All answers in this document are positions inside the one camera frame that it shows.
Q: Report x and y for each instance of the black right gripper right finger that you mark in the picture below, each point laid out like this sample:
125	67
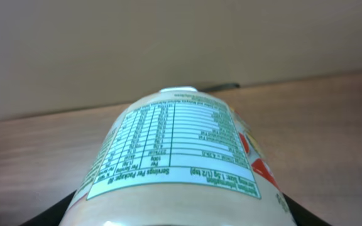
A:
302	216

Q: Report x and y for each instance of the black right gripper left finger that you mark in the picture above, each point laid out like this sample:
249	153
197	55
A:
53	215

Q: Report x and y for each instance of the green lid jar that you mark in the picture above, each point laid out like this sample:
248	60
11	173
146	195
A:
179	157

